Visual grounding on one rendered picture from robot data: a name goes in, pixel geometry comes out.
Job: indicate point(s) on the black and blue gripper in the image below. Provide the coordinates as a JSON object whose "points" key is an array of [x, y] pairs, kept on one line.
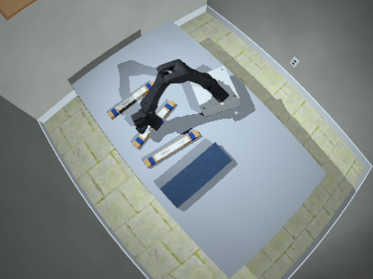
{"points": [[158, 124]]}

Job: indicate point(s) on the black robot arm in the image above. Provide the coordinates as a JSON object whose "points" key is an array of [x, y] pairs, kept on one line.
{"points": [[181, 72]]}

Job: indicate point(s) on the tan rectangular box with blue bands and white label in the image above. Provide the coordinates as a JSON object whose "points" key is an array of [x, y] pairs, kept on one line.
{"points": [[172, 148]]}

